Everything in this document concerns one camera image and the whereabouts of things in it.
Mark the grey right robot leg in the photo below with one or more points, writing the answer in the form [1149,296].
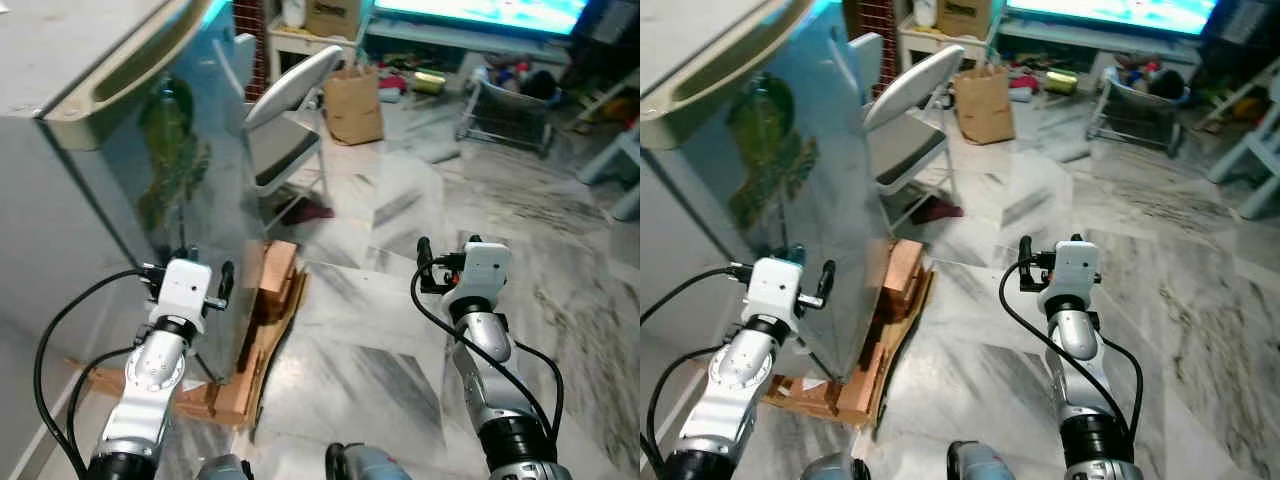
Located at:
[368,463]
[990,462]

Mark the grey left robot leg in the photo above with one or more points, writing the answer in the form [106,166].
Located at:
[222,468]
[832,468]

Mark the dark red cloth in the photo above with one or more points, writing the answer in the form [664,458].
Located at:
[940,211]
[315,211]

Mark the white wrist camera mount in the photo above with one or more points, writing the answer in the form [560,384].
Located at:
[484,270]
[775,288]
[1072,268]
[182,288]

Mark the wooden pallet base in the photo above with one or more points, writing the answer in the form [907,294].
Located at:
[895,300]
[270,300]

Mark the brown cardboard box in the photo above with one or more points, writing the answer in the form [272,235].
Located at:
[964,16]
[334,16]

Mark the grey fridge with peacock print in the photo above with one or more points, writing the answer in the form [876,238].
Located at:
[90,200]
[700,200]

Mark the white side table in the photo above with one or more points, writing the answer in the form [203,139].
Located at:
[930,45]
[300,45]

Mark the flat screen television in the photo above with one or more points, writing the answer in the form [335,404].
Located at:
[1110,12]
[480,12]

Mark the white plastic bottle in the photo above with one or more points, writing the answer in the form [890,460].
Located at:
[294,12]
[925,12]

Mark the brown paper bag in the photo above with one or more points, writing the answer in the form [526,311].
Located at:
[353,108]
[985,106]

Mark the light blue stool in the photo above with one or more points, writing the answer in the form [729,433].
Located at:
[1250,160]
[615,165]

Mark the gold metal can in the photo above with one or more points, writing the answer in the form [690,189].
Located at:
[430,82]
[1061,82]

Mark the grey folding chair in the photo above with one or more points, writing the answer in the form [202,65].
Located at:
[290,85]
[912,85]

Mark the grey robot leg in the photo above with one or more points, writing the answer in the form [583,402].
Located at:
[368,463]
[832,468]
[990,462]
[222,468]

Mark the light blue television stand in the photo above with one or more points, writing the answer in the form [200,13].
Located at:
[1080,45]
[450,45]

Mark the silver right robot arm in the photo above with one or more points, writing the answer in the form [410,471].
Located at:
[495,370]
[1080,370]

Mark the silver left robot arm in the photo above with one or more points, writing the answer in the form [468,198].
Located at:
[735,385]
[150,380]

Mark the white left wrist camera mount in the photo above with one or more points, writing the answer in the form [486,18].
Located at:
[775,288]
[182,288]

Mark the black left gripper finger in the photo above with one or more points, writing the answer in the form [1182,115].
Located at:
[827,278]
[227,280]

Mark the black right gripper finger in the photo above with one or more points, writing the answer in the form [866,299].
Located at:
[1025,254]
[424,256]

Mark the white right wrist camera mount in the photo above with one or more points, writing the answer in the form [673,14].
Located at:
[1072,268]
[484,270]

